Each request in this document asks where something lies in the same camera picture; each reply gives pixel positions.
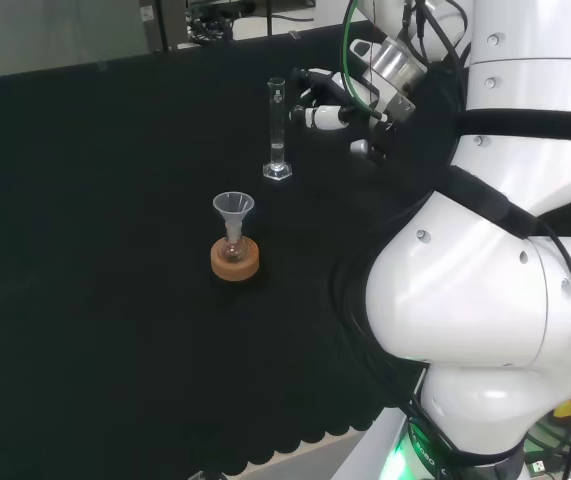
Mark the pale board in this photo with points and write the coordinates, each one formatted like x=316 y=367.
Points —
x=40 y=35

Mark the round-bottom glass flask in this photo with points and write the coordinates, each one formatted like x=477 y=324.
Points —
x=234 y=253

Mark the clear cloth clip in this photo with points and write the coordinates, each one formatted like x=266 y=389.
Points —
x=294 y=35

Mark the clear glass graduated cylinder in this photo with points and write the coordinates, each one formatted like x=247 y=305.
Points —
x=277 y=172

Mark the clear plastic funnel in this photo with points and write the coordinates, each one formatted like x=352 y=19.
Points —
x=233 y=202

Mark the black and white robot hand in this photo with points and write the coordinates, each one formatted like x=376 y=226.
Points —
x=325 y=117

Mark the black bench cloth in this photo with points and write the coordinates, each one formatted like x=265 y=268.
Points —
x=90 y=200

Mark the grey metal cabinet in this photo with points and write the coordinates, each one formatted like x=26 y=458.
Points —
x=162 y=25

